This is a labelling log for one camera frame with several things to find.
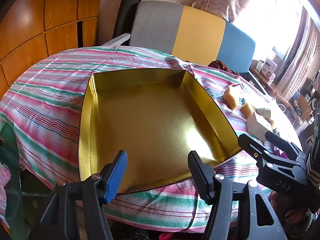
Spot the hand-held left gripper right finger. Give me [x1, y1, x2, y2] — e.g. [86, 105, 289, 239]
[188, 151, 287, 240]

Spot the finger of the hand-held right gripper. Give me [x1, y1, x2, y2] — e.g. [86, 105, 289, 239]
[237, 133, 273, 161]
[265, 131, 307, 160]

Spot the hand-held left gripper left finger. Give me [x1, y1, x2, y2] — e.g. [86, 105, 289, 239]
[27, 150, 128, 240]

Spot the purple packet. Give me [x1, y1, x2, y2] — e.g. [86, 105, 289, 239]
[272, 147, 288, 158]

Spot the white carton box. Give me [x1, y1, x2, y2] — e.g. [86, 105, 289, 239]
[245, 112, 274, 142]

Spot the small grey box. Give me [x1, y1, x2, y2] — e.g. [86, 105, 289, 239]
[255, 107, 272, 118]

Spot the yellow sponge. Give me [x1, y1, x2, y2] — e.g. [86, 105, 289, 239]
[240, 102, 256, 118]
[223, 85, 241, 110]

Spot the gold tin box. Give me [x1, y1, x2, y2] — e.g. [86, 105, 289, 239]
[78, 69, 242, 195]

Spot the person's right hand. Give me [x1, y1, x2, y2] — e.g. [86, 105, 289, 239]
[269, 191, 314, 235]

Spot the cardboard box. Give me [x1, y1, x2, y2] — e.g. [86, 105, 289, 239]
[297, 95, 313, 120]

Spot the white appliance box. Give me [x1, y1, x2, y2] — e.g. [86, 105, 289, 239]
[260, 57, 277, 77]

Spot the maroon cloth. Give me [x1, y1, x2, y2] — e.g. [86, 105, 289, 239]
[207, 60, 240, 75]

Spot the striped beige curtain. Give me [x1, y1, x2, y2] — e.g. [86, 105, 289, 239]
[276, 5, 320, 100]

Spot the pink green striped cloth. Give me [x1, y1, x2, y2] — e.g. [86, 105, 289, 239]
[0, 45, 303, 233]

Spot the green glass side table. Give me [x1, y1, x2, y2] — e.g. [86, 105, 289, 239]
[0, 121, 27, 240]

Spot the pink fluffy cloth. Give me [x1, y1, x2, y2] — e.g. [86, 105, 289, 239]
[0, 162, 12, 215]

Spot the window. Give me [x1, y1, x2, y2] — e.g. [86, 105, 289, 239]
[250, 0, 308, 63]

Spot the grey yellow blue chair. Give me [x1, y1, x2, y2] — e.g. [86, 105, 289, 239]
[101, 0, 267, 95]

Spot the black rolled mat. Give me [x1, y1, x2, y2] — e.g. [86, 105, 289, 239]
[112, 0, 143, 47]

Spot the wooden wardrobe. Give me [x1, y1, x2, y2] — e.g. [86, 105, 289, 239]
[0, 0, 103, 95]

